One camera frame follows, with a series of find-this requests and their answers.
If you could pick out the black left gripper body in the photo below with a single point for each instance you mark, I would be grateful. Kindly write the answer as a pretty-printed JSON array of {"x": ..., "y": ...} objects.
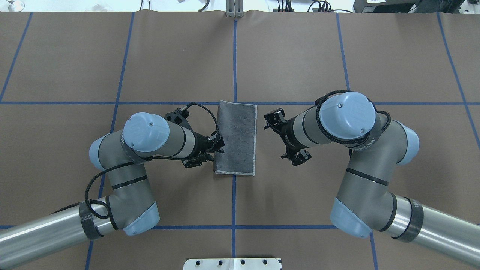
[{"x": 203, "y": 144}]

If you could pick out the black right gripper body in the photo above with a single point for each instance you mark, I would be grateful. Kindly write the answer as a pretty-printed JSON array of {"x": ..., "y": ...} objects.
[{"x": 287, "y": 132}]

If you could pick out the pink and grey towel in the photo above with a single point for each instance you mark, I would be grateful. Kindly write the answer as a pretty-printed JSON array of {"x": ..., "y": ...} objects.
[{"x": 238, "y": 126}]

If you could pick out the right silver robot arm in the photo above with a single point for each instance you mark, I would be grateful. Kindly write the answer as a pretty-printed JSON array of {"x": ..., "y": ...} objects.
[{"x": 377, "y": 144}]

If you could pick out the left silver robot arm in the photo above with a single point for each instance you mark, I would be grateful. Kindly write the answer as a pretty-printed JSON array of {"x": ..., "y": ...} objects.
[{"x": 131, "y": 207}]

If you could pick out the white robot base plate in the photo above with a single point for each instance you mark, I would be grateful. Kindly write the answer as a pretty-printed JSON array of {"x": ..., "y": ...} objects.
[{"x": 233, "y": 264}]

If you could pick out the aluminium frame post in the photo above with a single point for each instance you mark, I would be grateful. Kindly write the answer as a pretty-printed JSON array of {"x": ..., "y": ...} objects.
[{"x": 234, "y": 9}]

